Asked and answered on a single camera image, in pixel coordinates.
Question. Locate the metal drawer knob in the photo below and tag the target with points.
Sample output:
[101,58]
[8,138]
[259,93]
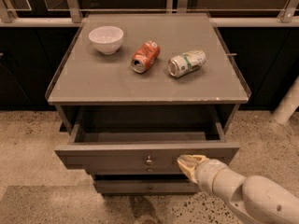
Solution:
[149,160]

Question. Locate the grey drawer cabinet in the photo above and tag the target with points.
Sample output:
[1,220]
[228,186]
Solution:
[103,93]

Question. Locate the white ceramic bowl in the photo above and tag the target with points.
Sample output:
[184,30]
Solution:
[106,39]

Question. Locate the silver green soda can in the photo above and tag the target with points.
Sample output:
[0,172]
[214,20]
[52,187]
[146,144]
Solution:
[185,63]

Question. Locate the orange soda can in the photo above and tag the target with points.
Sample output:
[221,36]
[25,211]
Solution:
[145,57]

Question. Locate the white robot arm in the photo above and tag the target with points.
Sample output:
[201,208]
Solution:
[260,185]

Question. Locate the grey metal rail frame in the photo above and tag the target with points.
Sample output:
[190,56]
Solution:
[223,13]

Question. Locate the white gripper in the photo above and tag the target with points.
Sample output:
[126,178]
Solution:
[206,172]

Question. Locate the grey drawer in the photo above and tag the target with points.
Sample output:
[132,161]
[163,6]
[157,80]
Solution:
[125,153]

